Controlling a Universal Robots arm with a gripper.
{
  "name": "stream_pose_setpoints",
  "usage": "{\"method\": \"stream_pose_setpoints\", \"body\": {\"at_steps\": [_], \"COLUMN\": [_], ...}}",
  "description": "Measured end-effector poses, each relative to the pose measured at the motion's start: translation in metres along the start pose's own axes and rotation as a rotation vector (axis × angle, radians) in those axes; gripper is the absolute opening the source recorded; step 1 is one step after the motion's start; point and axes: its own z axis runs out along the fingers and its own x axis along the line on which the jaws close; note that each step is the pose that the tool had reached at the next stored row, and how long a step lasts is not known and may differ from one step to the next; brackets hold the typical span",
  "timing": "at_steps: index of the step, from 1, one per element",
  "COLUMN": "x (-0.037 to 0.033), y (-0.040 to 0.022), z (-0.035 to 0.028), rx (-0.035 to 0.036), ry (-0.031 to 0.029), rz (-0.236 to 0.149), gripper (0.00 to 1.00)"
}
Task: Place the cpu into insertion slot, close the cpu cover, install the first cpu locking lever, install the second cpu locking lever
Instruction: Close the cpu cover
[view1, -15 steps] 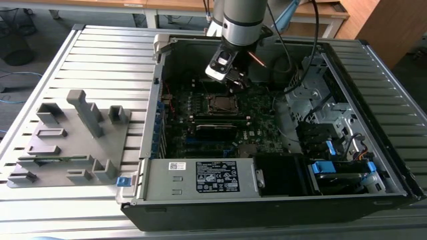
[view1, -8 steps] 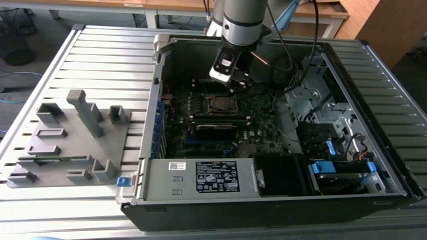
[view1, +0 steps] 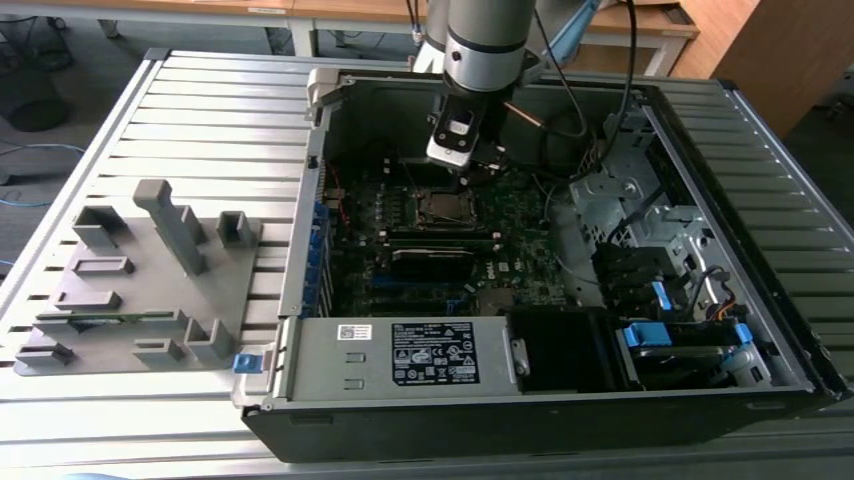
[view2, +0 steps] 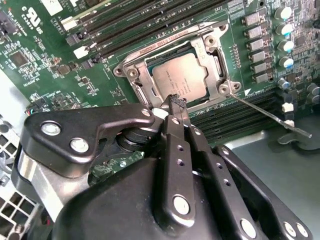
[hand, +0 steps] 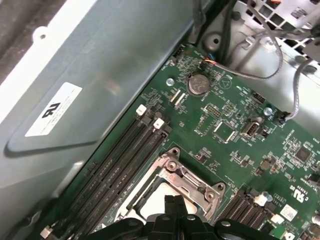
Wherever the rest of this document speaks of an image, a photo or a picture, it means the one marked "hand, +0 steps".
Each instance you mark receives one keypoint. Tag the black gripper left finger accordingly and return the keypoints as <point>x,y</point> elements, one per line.
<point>170,207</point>

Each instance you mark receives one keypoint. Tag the white barcode sticker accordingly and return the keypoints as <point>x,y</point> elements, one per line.
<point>288,212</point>

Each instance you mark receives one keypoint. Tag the CPU socket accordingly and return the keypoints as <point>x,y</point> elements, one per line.
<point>166,162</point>

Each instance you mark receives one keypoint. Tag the silver motherboard screw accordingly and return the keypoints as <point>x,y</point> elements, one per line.
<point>170,81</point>
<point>268,110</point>

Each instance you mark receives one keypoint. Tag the silver coin battery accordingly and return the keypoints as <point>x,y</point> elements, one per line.
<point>198,83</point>

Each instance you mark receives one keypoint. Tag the green motherboard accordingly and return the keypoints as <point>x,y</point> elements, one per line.
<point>250,162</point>

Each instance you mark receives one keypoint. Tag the black open PC case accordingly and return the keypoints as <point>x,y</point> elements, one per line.
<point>100,62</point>

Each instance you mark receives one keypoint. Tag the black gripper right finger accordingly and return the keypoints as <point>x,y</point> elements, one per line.
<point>182,210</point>

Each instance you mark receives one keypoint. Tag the white UL sticker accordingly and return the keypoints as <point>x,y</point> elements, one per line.
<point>53,110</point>

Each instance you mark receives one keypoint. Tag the metal internal USB port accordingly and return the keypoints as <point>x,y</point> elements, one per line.
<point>251,130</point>

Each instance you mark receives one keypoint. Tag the metal socket cover frame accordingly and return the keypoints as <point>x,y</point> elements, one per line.
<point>192,195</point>

